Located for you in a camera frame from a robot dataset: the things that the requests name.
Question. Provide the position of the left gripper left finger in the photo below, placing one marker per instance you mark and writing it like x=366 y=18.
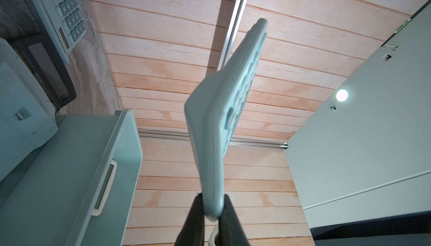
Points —
x=193 y=231

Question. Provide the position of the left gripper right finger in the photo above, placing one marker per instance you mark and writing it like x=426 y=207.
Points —
x=230 y=231

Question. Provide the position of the mint green storage box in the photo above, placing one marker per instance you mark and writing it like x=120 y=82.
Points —
x=53 y=203

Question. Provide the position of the large black desk calculator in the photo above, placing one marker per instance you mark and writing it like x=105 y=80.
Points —
x=41 y=57

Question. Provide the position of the upturned light blue calculator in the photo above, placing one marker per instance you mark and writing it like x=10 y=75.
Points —
x=27 y=114

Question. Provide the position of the small teal calculator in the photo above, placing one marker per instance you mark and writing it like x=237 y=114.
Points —
x=62 y=21

